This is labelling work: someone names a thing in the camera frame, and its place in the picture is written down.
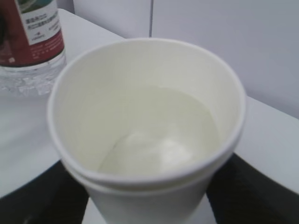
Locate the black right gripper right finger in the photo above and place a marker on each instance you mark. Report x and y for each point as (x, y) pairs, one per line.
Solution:
(240, 194)

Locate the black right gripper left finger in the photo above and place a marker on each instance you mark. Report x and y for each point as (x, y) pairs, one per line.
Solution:
(54, 197)

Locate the white paper cup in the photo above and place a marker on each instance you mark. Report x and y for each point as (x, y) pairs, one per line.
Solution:
(144, 124)

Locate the clear plastic water bottle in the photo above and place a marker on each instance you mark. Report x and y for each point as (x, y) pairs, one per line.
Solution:
(31, 46)

